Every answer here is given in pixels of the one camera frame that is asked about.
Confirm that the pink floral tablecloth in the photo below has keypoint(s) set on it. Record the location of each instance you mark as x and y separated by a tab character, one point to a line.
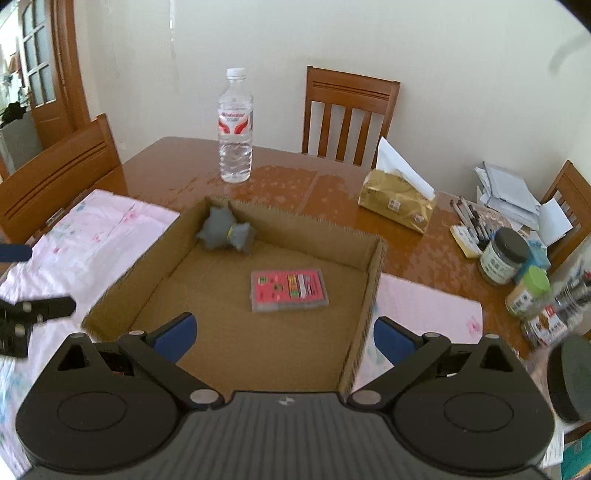
94	244

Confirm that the wooden chair left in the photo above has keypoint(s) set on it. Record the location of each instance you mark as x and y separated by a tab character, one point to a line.
52	180

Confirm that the stack of white papers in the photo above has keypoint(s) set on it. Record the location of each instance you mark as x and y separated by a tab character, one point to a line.
508	194

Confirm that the wooden chair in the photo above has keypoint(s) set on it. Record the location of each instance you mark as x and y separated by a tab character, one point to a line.
52	180
362	99

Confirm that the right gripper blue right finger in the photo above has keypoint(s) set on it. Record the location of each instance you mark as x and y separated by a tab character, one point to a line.
414	359

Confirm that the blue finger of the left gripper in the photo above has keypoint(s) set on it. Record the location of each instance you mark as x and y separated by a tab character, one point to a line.
15	253
34	311

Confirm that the black lid glass jar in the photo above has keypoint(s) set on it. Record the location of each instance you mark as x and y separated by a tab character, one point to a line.
503	257

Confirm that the open cardboard box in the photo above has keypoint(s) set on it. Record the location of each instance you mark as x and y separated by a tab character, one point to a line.
300	350

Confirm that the pens in holder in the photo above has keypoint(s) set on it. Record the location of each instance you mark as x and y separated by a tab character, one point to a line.
474	234

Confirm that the wooden chair right corner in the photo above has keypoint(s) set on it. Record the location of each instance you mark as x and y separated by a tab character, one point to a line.
572	192

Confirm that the green lid spice jar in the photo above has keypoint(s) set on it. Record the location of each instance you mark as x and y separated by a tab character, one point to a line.
532	285

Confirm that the red label small jar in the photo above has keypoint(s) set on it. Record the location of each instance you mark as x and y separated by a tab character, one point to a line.
544	329

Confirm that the wooden chair far centre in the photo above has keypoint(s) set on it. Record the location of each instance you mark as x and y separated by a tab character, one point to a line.
362	99

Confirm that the grey plush toy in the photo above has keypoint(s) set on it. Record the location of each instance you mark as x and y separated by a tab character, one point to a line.
221	230

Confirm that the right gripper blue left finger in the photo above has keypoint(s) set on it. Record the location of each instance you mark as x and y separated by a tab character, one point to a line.
156	354

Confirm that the clear plastic water bottle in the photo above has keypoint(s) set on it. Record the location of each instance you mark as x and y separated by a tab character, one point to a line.
235	116

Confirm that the wooden door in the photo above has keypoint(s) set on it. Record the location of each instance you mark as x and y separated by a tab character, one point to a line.
50	68

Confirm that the large black lid jar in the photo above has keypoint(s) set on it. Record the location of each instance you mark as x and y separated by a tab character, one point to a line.
569	379

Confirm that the gold tissue pack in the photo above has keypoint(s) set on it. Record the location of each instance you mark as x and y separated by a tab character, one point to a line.
397	192

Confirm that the pink card pack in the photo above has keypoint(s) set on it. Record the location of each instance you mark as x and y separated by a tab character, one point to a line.
275	290

